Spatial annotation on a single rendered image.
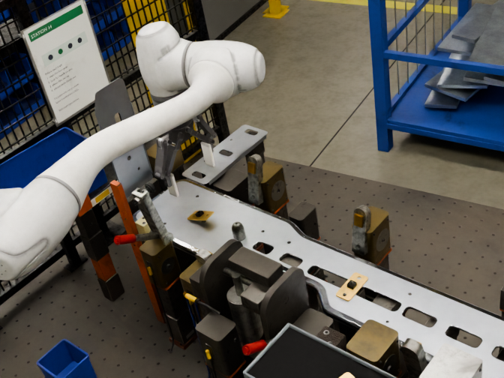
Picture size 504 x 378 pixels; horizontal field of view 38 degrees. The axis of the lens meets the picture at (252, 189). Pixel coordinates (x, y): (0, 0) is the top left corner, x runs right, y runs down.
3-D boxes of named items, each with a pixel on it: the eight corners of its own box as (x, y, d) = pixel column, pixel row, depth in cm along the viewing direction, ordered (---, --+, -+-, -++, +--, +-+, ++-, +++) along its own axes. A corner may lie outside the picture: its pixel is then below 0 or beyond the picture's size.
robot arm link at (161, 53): (138, 98, 168) (190, 101, 163) (120, 37, 158) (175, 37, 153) (158, 74, 175) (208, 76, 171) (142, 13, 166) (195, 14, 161)
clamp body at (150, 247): (202, 334, 204) (174, 240, 182) (178, 358, 199) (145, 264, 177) (186, 325, 208) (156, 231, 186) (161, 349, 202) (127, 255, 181)
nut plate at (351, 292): (355, 272, 171) (354, 268, 170) (369, 278, 169) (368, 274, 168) (334, 295, 166) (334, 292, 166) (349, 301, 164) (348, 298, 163)
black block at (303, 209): (334, 278, 213) (324, 199, 195) (314, 300, 207) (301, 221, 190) (319, 271, 216) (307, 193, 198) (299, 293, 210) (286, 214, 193)
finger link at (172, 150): (185, 133, 176) (181, 133, 175) (171, 178, 177) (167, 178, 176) (173, 130, 178) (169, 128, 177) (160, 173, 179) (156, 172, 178)
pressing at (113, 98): (154, 178, 213) (123, 76, 193) (125, 200, 207) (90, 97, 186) (153, 178, 214) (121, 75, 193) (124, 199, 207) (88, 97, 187)
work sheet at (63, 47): (113, 90, 229) (84, -3, 210) (57, 127, 216) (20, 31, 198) (109, 88, 230) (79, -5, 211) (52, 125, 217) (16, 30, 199)
